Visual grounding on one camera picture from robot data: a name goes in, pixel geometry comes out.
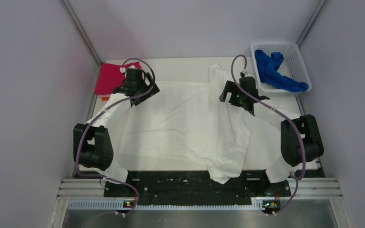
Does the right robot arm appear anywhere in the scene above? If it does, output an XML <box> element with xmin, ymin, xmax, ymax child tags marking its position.
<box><xmin>219</xmin><ymin>76</ymin><xmax>324</xmax><ymax>196</ymax></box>

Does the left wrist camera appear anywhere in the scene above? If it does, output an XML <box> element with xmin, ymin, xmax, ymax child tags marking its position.
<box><xmin>119</xmin><ymin>62</ymin><xmax>141</xmax><ymax>73</ymax></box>

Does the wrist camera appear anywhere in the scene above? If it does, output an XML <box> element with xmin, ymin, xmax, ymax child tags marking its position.
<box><xmin>119</xmin><ymin>62</ymin><xmax>141</xmax><ymax>73</ymax></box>
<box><xmin>240</xmin><ymin>71</ymin><xmax>254</xmax><ymax>78</ymax></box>

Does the magenta folded t-shirt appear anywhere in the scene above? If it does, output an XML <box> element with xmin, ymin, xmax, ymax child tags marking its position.
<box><xmin>95</xmin><ymin>63</ymin><xmax>125</xmax><ymax>96</ymax></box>

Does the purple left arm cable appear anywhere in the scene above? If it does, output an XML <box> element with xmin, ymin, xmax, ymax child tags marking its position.
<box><xmin>75</xmin><ymin>57</ymin><xmax>156</xmax><ymax>218</ymax></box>

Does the white plastic basket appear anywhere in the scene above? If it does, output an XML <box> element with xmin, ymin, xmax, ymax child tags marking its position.
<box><xmin>250</xmin><ymin>40</ymin><xmax>312</xmax><ymax>95</ymax></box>

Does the corner metal post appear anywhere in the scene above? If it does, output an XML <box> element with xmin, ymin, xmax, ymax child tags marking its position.
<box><xmin>59</xmin><ymin>0</ymin><xmax>102</xmax><ymax>66</ymax></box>
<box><xmin>296</xmin><ymin>0</ymin><xmax>329</xmax><ymax>47</ymax></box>

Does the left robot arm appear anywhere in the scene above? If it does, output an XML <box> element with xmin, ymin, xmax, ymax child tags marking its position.
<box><xmin>73</xmin><ymin>68</ymin><xmax>160</xmax><ymax>200</ymax></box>

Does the blue t-shirt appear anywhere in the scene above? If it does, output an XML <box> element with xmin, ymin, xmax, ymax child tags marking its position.
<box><xmin>254</xmin><ymin>49</ymin><xmax>309</xmax><ymax>93</ymax></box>

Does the white printed t-shirt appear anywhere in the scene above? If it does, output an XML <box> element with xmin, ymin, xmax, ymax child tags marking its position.
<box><xmin>119</xmin><ymin>64</ymin><xmax>251</xmax><ymax>184</ymax></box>

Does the right corner metal post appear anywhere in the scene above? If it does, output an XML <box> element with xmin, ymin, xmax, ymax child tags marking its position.
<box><xmin>296</xmin><ymin>0</ymin><xmax>329</xmax><ymax>47</ymax></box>

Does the left corner metal post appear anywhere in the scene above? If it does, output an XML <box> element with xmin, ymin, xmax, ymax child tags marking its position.
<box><xmin>59</xmin><ymin>0</ymin><xmax>102</xmax><ymax>66</ymax></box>

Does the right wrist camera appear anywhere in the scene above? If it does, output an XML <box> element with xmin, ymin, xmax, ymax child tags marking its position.
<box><xmin>240</xmin><ymin>71</ymin><xmax>254</xmax><ymax>78</ymax></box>

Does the white slotted cable duct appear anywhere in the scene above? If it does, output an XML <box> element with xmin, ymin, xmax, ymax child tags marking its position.
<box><xmin>67</xmin><ymin>199</ymin><xmax>278</xmax><ymax>211</ymax></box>

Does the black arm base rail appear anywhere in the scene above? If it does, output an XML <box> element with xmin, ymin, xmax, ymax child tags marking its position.
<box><xmin>104</xmin><ymin>170</ymin><xmax>294</xmax><ymax>206</ymax></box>

